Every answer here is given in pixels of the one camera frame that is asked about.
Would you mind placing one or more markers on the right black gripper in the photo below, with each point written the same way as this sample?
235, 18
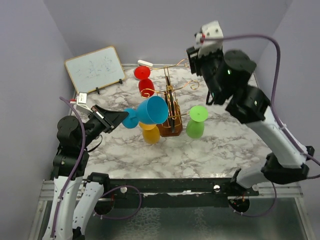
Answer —
195, 60

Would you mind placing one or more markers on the red wine glass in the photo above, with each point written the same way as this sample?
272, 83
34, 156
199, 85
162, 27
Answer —
145, 85

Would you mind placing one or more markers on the blue wine glass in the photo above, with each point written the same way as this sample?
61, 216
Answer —
152, 111

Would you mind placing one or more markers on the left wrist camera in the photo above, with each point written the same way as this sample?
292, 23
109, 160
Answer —
80, 103

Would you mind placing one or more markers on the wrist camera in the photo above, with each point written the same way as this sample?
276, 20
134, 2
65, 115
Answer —
80, 103
209, 30

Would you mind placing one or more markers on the gold wire wine glass rack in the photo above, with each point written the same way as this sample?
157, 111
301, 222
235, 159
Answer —
173, 126

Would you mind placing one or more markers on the small whiteboard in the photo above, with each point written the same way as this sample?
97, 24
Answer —
95, 70

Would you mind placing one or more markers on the yellow wine glass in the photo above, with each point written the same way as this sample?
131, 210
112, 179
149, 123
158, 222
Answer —
150, 133

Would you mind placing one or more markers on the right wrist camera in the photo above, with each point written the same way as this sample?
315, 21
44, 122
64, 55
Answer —
209, 30

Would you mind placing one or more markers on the white eraser block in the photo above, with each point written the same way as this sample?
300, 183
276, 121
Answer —
145, 63

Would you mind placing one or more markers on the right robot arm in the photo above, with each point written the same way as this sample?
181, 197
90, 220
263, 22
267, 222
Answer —
226, 75

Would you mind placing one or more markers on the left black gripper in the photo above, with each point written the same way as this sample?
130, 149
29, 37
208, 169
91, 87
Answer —
110, 119

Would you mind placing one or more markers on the green wine glass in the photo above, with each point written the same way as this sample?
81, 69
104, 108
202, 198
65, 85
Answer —
196, 125

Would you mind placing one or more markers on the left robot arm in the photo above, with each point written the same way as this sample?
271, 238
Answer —
70, 162

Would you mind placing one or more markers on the black front mounting rail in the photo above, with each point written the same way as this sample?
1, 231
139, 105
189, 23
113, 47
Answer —
165, 192

